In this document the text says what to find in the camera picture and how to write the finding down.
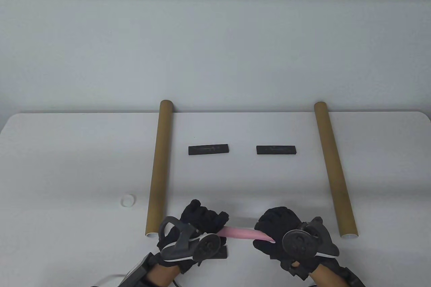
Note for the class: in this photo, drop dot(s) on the person's right forearm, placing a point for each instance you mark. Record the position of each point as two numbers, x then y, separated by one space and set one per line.
328 278

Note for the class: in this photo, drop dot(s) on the brown cardboard mailing tube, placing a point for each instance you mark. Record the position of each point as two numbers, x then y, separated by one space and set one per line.
161 166
331 166

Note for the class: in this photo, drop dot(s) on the black bar paperweight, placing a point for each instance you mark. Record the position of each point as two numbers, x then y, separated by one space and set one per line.
208 150
223 253
276 150

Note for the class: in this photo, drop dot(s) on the person's right hand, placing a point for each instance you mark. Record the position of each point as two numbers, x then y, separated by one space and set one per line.
279 219

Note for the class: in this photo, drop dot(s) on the pink paper sheet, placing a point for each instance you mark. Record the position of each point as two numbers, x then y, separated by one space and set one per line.
242 232

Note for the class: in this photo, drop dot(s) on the person's left hand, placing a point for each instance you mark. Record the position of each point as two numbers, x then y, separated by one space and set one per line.
202 216

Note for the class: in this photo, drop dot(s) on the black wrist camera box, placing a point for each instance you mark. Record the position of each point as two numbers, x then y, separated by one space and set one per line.
138 270
353 278

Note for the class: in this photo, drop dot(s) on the person's left forearm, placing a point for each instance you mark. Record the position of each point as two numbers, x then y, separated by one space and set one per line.
161 275

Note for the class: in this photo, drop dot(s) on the grey hand tracker controller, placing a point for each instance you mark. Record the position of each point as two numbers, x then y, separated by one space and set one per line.
299 243
202 246

